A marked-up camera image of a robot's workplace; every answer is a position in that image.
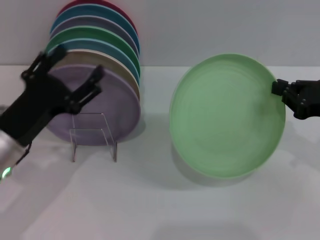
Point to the beige plate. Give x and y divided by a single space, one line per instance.
100 57

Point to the light blue plate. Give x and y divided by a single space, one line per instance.
87 44

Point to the grey plate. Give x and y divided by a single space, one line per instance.
82 21

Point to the dark green plate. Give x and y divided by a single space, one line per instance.
87 32

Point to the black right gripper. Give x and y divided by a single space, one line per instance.
311 100

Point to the clear acrylic plate rack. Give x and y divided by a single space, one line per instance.
115 152

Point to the purple plate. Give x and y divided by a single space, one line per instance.
112 112

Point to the red plate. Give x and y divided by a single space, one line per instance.
71 3

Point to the light green plate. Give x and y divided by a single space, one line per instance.
225 120

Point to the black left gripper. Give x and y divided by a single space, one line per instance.
37 105

